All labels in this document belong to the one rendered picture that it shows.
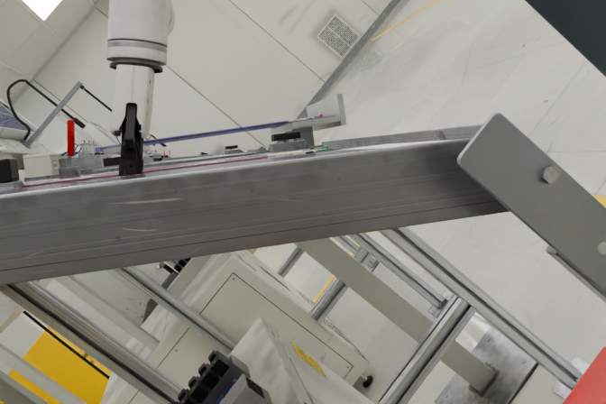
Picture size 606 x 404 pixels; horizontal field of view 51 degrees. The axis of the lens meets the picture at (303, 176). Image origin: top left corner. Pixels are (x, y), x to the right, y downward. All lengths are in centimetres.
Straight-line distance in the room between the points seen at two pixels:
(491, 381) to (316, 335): 60
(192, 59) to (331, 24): 193
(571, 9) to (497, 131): 77
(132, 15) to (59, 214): 51
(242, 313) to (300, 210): 152
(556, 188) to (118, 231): 32
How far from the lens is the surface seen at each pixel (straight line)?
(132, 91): 92
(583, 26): 126
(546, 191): 50
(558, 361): 145
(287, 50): 878
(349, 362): 209
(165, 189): 47
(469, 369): 165
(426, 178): 51
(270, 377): 95
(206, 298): 197
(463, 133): 59
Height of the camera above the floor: 91
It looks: 9 degrees down
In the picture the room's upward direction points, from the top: 51 degrees counter-clockwise
